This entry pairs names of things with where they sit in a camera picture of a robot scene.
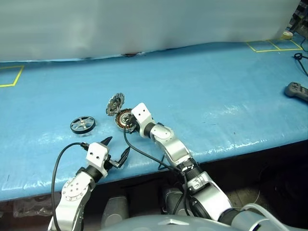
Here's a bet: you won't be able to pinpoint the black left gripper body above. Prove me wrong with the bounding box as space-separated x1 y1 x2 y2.
103 155 121 172

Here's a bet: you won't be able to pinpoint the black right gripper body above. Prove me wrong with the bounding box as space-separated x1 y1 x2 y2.
125 115 141 133

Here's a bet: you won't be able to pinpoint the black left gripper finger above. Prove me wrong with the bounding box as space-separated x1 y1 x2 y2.
100 136 113 147
115 147 131 168

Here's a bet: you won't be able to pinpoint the silver motor housing copper windings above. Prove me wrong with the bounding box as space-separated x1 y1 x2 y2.
115 108 133 131

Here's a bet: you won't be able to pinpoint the silver notched motor end cap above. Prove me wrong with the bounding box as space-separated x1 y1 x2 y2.
105 92 125 116

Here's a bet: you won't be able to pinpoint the black spoked rotor ring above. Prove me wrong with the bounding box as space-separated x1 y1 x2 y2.
70 115 96 135

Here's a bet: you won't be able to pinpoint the grey rounded robot leg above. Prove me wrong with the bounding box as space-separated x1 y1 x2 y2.
161 187 193 216
101 196 129 228

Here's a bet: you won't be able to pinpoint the grey robot torso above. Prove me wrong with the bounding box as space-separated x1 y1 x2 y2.
101 215 241 231

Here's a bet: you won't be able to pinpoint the blue table cover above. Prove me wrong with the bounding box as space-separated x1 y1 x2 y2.
0 39 308 202

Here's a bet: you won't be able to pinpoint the white foam backdrop sheet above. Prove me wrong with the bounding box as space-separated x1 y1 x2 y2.
0 0 301 62

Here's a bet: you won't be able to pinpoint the grey remote controller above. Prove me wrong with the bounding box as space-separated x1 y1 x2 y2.
284 82 308 102

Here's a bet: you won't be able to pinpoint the dark background clutter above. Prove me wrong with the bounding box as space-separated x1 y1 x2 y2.
287 0 308 37

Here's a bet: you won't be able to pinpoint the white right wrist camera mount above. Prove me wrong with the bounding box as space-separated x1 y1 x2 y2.
131 103 154 135

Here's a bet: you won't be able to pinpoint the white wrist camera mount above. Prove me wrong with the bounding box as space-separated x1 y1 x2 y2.
131 103 154 135
85 142 111 178

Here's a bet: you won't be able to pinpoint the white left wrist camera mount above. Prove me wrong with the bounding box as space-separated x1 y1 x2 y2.
85 142 111 178

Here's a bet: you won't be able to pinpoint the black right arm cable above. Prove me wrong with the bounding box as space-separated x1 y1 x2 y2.
123 128 193 217

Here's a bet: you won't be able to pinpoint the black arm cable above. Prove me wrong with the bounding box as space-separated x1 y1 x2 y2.
123 128 193 217
51 142 90 231

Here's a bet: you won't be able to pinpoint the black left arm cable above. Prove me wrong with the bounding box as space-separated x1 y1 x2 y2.
51 142 90 231

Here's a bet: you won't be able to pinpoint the white hose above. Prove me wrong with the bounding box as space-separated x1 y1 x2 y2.
242 203 289 231

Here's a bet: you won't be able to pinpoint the thin black looped cable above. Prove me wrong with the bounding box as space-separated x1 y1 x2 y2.
294 52 308 77

